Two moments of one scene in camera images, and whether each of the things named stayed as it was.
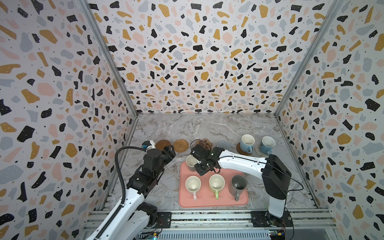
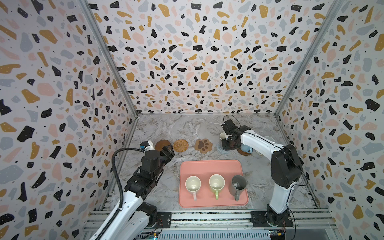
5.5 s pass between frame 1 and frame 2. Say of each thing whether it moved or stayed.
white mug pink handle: stayed
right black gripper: moved
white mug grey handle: moved
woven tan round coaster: stayed
